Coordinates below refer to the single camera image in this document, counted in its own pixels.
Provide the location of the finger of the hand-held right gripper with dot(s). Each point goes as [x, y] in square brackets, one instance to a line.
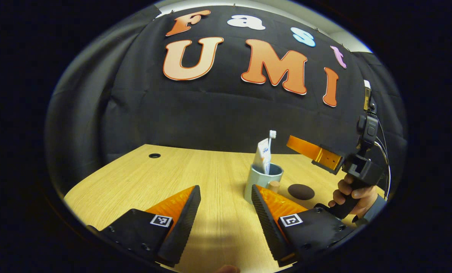
[305, 148]

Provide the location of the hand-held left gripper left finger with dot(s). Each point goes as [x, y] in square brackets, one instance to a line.
[184, 227]

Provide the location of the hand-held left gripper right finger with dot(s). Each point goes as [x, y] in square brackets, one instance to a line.
[269, 227]

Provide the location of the white toothbrush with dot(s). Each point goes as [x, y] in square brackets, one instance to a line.
[272, 134]

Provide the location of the dark brown round coaster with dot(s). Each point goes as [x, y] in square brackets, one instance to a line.
[301, 192]

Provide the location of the white toothpaste tube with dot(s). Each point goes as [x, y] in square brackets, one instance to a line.
[262, 157]

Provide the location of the wooden desktop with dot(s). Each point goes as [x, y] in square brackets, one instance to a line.
[218, 189]

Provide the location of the black backdrop cloth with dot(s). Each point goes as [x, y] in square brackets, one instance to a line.
[210, 121]

